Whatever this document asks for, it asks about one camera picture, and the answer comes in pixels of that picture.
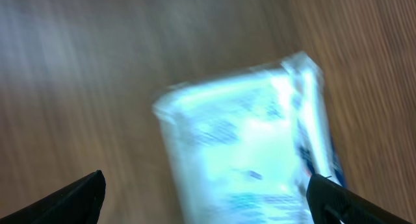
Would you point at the white pouch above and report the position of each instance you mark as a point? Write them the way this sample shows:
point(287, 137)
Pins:
point(243, 147)

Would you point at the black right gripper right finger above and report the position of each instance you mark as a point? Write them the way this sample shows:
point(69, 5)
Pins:
point(330, 203)

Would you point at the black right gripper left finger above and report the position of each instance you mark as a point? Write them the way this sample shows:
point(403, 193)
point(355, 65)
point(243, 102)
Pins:
point(77, 203)

